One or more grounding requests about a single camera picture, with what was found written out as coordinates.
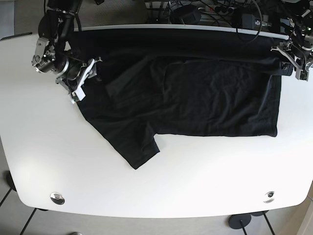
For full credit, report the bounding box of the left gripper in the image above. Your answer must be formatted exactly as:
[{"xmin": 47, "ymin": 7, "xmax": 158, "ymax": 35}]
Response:
[{"xmin": 271, "ymin": 25, "xmax": 313, "ymax": 73}]

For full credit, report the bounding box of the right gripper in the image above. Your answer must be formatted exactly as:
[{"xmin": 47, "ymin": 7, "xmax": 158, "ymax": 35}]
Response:
[{"xmin": 32, "ymin": 38, "xmax": 102, "ymax": 94}]

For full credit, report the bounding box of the black T-shirt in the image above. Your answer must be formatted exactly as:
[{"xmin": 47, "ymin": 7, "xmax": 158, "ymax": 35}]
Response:
[{"xmin": 69, "ymin": 29, "xmax": 293, "ymax": 169}]

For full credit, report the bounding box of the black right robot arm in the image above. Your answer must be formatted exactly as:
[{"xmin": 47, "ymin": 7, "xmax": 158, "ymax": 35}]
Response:
[{"xmin": 32, "ymin": 0, "xmax": 101, "ymax": 100}]

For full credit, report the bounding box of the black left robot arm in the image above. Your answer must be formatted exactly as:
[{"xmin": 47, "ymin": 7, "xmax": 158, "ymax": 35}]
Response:
[{"xmin": 231, "ymin": 0, "xmax": 313, "ymax": 80}]

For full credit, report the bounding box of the black electronics box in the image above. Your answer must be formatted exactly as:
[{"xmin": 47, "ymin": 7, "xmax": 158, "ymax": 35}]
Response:
[{"xmin": 231, "ymin": 9, "xmax": 273, "ymax": 31}]

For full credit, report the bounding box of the black power adapter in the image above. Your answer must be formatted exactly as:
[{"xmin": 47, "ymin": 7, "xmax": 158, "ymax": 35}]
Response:
[{"xmin": 170, "ymin": 4, "xmax": 201, "ymax": 24}]

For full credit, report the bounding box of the left chrome table grommet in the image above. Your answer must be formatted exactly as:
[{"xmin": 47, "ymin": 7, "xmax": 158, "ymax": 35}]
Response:
[{"xmin": 50, "ymin": 192, "xmax": 65, "ymax": 205}]

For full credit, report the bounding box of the chrome table grommet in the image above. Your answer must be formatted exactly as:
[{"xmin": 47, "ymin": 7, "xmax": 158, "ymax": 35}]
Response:
[
  {"xmin": 263, "ymin": 191, "xmax": 275, "ymax": 204},
  {"xmin": 50, "ymin": 192, "xmax": 65, "ymax": 205}
]

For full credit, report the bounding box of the right chrome table grommet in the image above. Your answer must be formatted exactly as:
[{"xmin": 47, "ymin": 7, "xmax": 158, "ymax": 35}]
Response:
[{"xmin": 263, "ymin": 191, "xmax": 275, "ymax": 204}]

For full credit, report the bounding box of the grey sneaker shoe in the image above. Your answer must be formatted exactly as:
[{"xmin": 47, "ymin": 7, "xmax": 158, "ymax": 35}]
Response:
[{"xmin": 69, "ymin": 232, "xmax": 83, "ymax": 235}]

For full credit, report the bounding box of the black round stand base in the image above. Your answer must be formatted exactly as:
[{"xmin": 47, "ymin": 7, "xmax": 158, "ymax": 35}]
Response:
[{"xmin": 228, "ymin": 213, "xmax": 251, "ymax": 230}]

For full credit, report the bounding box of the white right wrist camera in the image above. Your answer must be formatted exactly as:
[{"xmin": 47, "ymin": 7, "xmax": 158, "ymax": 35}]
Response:
[{"xmin": 69, "ymin": 88, "xmax": 86, "ymax": 104}]

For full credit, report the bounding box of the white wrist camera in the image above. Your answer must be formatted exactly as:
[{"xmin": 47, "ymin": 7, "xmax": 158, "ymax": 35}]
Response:
[
  {"xmin": 295, "ymin": 69, "xmax": 310, "ymax": 81},
  {"xmin": 69, "ymin": 88, "xmax": 86, "ymax": 104}
]

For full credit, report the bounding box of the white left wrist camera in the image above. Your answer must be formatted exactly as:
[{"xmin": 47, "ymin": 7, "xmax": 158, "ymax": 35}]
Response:
[{"xmin": 295, "ymin": 69, "xmax": 310, "ymax": 81}]

